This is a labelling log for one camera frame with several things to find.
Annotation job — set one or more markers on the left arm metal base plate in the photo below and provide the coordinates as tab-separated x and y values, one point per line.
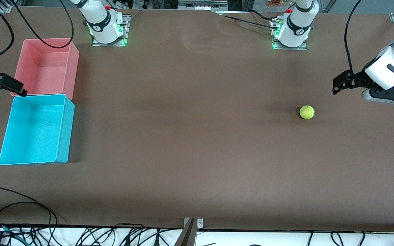
303	48

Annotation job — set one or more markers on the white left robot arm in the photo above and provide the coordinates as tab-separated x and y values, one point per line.
298	24

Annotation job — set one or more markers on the grey power strip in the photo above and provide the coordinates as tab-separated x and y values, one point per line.
200	5

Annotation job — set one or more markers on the orange object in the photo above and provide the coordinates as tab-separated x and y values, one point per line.
277	3

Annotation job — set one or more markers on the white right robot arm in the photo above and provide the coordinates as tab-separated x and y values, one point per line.
99	17

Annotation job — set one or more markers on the yellow-green tennis ball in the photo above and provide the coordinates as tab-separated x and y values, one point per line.
306	112

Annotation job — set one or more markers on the pink plastic bin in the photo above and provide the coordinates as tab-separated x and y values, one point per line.
43	68

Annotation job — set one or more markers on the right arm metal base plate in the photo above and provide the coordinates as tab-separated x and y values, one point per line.
109	44

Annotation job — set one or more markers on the blue plastic bin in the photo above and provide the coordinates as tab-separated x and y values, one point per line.
33	133

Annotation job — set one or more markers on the dark metal pole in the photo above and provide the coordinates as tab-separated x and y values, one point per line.
187	237

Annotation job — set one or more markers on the small metal table bracket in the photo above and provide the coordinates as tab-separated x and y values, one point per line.
199	222

